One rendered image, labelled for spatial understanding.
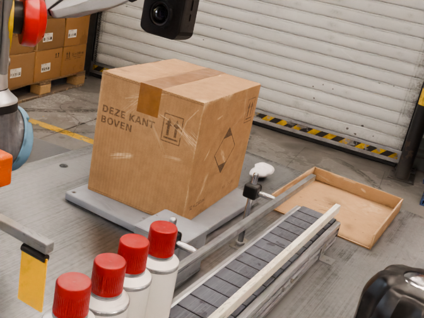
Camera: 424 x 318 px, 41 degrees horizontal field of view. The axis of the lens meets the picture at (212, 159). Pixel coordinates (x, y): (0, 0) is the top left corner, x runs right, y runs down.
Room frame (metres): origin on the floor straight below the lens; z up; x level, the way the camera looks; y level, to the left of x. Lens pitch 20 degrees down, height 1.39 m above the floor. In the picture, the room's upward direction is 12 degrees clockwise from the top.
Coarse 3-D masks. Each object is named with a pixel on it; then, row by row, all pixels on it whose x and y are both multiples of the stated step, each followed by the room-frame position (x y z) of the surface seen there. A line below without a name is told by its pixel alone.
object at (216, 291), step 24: (312, 216) 1.17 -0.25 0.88; (264, 240) 1.01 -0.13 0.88; (288, 240) 1.03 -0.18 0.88; (312, 240) 1.05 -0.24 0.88; (240, 264) 0.90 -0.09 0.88; (264, 264) 0.92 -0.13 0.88; (288, 264) 0.94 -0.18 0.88; (216, 288) 0.81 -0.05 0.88; (264, 288) 0.84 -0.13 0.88; (192, 312) 0.73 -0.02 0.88; (240, 312) 0.78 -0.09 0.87
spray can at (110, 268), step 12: (96, 264) 0.49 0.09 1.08; (108, 264) 0.49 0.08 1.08; (120, 264) 0.49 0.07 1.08; (96, 276) 0.48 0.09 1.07; (108, 276) 0.48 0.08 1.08; (120, 276) 0.49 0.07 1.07; (96, 288) 0.48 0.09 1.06; (108, 288) 0.48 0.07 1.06; (120, 288) 0.49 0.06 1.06; (96, 300) 0.48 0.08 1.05; (108, 300) 0.48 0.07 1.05; (120, 300) 0.49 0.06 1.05; (96, 312) 0.47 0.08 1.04; (108, 312) 0.47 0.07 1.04; (120, 312) 0.48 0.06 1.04
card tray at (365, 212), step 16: (304, 176) 1.47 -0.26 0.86; (320, 176) 1.54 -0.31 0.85; (336, 176) 1.52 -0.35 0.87; (304, 192) 1.42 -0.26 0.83; (320, 192) 1.45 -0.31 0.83; (336, 192) 1.47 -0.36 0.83; (352, 192) 1.49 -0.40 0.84; (368, 192) 1.47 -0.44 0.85; (384, 192) 1.45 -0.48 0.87; (288, 208) 1.30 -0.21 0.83; (320, 208) 1.34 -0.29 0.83; (352, 208) 1.38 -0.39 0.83; (368, 208) 1.40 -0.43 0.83; (384, 208) 1.43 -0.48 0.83; (400, 208) 1.43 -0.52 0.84; (352, 224) 1.28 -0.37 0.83; (368, 224) 1.30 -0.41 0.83; (384, 224) 1.25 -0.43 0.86; (352, 240) 1.19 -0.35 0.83; (368, 240) 1.21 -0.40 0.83
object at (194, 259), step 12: (312, 180) 1.20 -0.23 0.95; (288, 192) 1.08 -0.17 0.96; (276, 204) 1.02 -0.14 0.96; (252, 216) 0.93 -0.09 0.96; (240, 228) 0.88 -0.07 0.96; (216, 240) 0.82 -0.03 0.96; (228, 240) 0.85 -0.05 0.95; (204, 252) 0.77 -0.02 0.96; (180, 264) 0.72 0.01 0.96; (192, 264) 0.74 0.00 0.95
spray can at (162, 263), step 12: (156, 228) 0.58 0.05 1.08; (168, 228) 0.59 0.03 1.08; (156, 240) 0.58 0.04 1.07; (168, 240) 0.58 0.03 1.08; (156, 252) 0.58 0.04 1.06; (168, 252) 0.58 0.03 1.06; (156, 264) 0.57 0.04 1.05; (168, 264) 0.58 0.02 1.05; (156, 276) 0.57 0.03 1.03; (168, 276) 0.57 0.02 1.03; (156, 288) 0.57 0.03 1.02; (168, 288) 0.58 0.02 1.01; (156, 300) 0.57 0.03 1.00; (168, 300) 0.58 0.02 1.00; (156, 312) 0.57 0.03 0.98; (168, 312) 0.59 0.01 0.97
